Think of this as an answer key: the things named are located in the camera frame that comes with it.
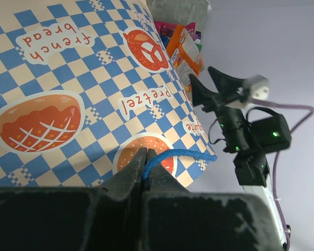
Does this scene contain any pink snack bag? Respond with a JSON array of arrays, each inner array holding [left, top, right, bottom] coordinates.
[[154, 21, 196, 37]]

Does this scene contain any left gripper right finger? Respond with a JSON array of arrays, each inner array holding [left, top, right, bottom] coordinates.
[[141, 150, 284, 250]]

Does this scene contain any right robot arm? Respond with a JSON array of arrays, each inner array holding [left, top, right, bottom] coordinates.
[[189, 66, 291, 250]]

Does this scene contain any orange snack packet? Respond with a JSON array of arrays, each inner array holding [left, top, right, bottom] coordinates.
[[166, 24, 204, 87]]

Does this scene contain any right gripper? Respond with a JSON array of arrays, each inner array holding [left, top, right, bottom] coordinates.
[[189, 66, 254, 153]]

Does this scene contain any checkered paper bag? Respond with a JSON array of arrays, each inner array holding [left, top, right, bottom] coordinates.
[[0, 1, 214, 187]]

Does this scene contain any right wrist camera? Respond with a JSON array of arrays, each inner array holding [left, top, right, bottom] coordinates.
[[226, 74, 270, 109]]

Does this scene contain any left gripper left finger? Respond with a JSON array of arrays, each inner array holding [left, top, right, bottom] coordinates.
[[0, 148, 148, 250]]

